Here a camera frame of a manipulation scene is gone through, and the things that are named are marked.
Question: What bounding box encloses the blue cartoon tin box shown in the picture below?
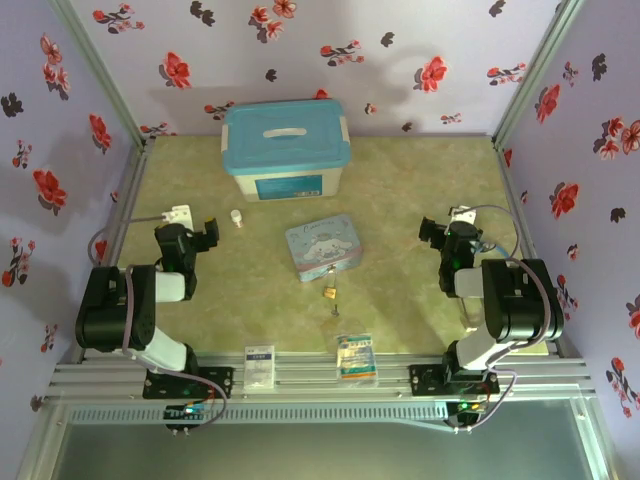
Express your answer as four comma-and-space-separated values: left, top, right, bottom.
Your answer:
284, 213, 365, 284

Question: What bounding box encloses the blue lidded plastic storage box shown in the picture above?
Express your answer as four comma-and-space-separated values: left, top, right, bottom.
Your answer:
220, 98, 352, 203

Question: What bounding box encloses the white clear packet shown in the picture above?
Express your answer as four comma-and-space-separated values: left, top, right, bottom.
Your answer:
243, 343, 278, 392

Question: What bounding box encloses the blue green printed packet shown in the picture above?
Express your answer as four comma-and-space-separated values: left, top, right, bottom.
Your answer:
335, 333, 380, 389

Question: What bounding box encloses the right circuit board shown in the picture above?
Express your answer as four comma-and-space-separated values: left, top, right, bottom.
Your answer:
452, 398, 490, 417

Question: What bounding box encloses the circuit board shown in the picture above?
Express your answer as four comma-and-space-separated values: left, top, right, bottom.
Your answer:
164, 403, 211, 422
452, 398, 490, 417

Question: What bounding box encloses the left circuit board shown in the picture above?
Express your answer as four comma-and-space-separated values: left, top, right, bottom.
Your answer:
164, 403, 211, 422

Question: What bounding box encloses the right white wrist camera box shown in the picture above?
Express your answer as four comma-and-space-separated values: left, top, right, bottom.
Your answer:
448, 205, 478, 226

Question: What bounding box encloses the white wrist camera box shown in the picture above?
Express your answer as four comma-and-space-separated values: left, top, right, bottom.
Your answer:
448, 205, 478, 226
161, 203, 192, 231

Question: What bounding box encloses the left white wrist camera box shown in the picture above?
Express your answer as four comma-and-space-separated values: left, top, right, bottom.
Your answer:
161, 203, 192, 231

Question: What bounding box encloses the blue coiled cable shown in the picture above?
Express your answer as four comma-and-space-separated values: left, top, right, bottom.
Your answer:
477, 242, 512, 260

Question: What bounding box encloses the left arm grey cable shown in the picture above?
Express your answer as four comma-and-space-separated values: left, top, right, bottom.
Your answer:
88, 214, 229, 430

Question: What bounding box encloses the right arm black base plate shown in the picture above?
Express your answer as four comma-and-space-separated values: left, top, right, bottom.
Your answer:
408, 363, 500, 397

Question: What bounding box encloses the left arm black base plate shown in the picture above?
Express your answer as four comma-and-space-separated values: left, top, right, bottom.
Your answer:
143, 366, 235, 400

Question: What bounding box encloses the aluminium frame rail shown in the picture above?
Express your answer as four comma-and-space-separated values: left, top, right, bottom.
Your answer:
47, 348, 597, 402

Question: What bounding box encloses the right aluminium corner post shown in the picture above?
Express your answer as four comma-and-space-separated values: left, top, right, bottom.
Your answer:
491, 0, 585, 151

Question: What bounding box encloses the aluminium corner post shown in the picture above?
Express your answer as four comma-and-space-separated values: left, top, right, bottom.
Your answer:
49, 0, 154, 151
491, 0, 585, 151

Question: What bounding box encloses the left aluminium corner post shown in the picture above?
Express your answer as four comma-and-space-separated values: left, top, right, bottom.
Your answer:
49, 0, 154, 151

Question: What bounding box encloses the slotted grey cable duct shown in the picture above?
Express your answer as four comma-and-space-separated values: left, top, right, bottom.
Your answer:
67, 403, 450, 425

